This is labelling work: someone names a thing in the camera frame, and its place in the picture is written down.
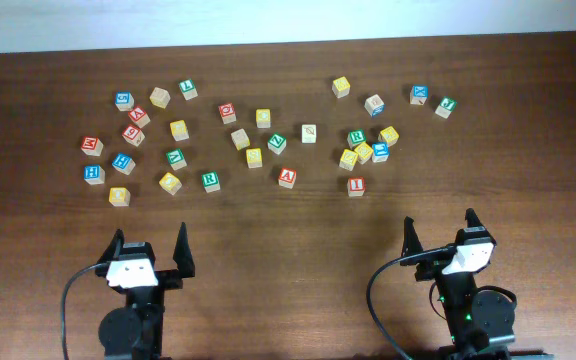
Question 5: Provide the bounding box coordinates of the green V block left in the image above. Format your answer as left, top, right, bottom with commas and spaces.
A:
166, 148, 187, 170

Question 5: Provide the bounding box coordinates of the green r block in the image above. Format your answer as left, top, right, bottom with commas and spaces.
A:
201, 171, 221, 193
347, 129, 366, 149

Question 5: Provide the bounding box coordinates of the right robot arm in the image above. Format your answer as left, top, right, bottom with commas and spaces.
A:
402, 208, 517, 359

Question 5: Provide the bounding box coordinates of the wood block blue side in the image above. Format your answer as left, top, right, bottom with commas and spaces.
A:
364, 94, 385, 117

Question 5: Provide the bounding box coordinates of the yellow block lower cluster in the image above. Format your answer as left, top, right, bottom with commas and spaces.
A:
339, 149, 359, 171

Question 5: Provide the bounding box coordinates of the plain wood block centre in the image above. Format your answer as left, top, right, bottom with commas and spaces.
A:
231, 129, 250, 150

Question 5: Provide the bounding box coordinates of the blue H block tilted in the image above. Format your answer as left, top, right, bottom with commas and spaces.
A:
112, 153, 136, 175

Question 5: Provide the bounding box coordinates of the yellow block top right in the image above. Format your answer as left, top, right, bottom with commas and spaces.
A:
332, 76, 351, 98

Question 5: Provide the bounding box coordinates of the yellow block middle cluster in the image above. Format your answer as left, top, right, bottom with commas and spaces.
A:
353, 142, 374, 164

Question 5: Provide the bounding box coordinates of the yellow S block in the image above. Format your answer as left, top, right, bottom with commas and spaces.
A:
246, 148, 263, 169

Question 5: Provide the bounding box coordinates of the red 6 block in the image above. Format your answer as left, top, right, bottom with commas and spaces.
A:
122, 125, 145, 147

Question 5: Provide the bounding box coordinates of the yellow block upper left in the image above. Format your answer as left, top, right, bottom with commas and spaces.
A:
170, 120, 189, 141

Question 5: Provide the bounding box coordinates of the red M block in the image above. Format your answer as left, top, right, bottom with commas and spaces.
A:
81, 136, 104, 156

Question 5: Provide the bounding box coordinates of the green J block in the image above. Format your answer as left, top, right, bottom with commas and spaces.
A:
435, 96, 458, 119

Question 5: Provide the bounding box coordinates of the red Q block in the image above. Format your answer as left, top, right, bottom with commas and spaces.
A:
218, 103, 237, 124

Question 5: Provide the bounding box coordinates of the plain wood yellow block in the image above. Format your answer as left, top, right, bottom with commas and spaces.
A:
149, 87, 171, 109

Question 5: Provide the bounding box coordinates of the blue 5 block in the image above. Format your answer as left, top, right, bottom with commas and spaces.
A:
114, 92, 135, 112

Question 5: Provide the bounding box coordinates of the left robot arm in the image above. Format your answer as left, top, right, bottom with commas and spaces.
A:
95, 224, 195, 360

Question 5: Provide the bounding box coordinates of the red I block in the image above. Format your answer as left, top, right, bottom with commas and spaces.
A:
347, 177, 366, 197

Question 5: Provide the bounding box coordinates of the yellow block cluster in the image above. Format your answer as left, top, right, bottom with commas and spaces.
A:
339, 149, 359, 171
353, 142, 374, 164

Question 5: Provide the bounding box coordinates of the yellow D block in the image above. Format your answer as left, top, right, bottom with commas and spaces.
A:
108, 187, 131, 207

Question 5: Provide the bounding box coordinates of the blue X block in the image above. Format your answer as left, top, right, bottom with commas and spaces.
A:
409, 85, 429, 105

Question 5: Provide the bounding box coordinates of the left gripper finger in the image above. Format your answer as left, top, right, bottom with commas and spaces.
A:
97, 229, 125, 264
173, 222, 195, 278

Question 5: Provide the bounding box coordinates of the blue block cluster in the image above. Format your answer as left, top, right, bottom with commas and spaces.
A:
372, 142, 390, 163

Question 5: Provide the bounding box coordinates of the yellow O block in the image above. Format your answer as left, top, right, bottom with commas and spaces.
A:
159, 172, 182, 195

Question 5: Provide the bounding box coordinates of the green L block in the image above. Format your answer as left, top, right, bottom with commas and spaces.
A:
179, 79, 198, 101

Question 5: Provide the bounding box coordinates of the yellow C block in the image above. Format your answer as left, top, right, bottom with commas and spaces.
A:
255, 109, 271, 128

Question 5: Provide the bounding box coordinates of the red a block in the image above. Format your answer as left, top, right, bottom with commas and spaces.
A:
128, 106, 150, 128
278, 168, 297, 189

